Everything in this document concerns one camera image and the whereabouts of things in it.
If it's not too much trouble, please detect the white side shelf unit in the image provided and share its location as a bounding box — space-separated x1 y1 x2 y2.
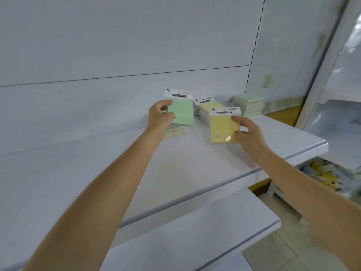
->
266 0 361 220

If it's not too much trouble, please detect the stack of yellow sticky notes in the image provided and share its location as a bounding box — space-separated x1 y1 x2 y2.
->
195 96 228 128

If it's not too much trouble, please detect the person's right hand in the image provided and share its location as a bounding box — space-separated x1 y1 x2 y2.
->
231 116 269 157

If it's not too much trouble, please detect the stack of green sticky notes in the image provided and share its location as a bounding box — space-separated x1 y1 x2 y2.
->
232 94 265 119

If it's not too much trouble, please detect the person's left hand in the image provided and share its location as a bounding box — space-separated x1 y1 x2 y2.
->
147 100 176 133

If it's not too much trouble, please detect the person's right forearm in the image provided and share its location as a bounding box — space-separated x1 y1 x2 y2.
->
248 149 361 271

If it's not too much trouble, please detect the person's left forearm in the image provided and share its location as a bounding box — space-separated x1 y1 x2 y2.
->
17 129 164 271

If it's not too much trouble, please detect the stack of pastel sticky notes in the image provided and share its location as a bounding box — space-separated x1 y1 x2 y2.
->
165 125 189 138

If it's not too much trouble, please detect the yellow sticky note pack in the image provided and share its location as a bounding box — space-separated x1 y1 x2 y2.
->
210 107 241 144

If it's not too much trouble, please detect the pile of colourful packaged goods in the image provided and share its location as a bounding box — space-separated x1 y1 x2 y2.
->
299 161 361 198

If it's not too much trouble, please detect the green sticky note pack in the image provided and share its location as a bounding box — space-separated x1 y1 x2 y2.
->
164 88 195 127

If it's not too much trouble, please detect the white lower shelf board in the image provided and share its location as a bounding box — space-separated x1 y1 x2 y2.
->
96 187 281 271

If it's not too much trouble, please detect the white shelf board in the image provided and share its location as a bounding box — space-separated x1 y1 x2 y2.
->
96 187 281 271
0 114 329 260

